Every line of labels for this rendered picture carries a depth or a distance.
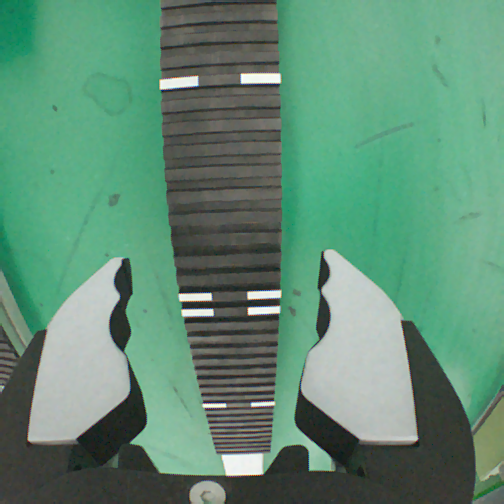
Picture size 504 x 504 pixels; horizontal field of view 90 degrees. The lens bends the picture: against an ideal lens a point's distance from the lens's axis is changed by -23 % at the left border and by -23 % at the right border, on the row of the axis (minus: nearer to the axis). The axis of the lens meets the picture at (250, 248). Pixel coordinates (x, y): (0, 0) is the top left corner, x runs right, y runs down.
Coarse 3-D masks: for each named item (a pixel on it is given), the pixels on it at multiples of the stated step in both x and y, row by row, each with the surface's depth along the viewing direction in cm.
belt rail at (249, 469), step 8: (224, 456) 27; (232, 456) 27; (240, 456) 27; (248, 456) 27; (256, 456) 27; (224, 464) 28; (232, 464) 28; (240, 464) 28; (248, 464) 28; (256, 464) 28; (232, 472) 29; (240, 472) 29; (248, 472) 29; (256, 472) 29
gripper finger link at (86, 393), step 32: (96, 288) 10; (128, 288) 12; (64, 320) 8; (96, 320) 8; (64, 352) 7; (96, 352) 7; (64, 384) 6; (96, 384) 6; (128, 384) 7; (32, 416) 5; (64, 416) 6; (96, 416) 6; (128, 416) 6; (96, 448) 6
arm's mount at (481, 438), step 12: (492, 420) 35; (480, 432) 38; (492, 432) 34; (480, 444) 37; (492, 444) 33; (480, 456) 36; (492, 456) 33; (480, 468) 35; (492, 468) 32; (480, 480) 34
